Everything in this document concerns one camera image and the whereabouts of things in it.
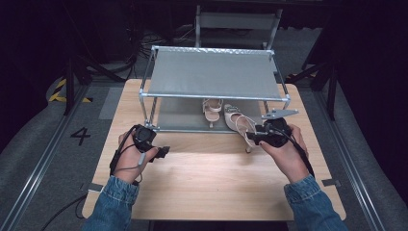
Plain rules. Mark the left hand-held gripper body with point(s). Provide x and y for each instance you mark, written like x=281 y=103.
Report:
x=144 y=138

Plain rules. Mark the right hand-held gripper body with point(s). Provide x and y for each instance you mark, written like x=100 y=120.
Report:
x=275 y=133

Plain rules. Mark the white slingback high-heel shoe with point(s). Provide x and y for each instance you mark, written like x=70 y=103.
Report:
x=235 y=122
x=211 y=110

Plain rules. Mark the grey metal shoe rack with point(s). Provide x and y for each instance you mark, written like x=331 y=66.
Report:
x=211 y=72

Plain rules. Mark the person's right hand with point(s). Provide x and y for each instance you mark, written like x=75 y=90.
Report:
x=288 y=160

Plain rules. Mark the person's left hand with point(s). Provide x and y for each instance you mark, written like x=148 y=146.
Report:
x=128 y=163

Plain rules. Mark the black tripod stand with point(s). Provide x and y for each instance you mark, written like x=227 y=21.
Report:
x=70 y=86
x=332 y=93

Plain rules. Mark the grey tape piece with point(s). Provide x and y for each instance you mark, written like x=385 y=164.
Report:
x=331 y=183
x=95 y=187

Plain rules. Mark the grey metal frame stand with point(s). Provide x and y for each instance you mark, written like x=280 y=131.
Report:
x=237 y=20

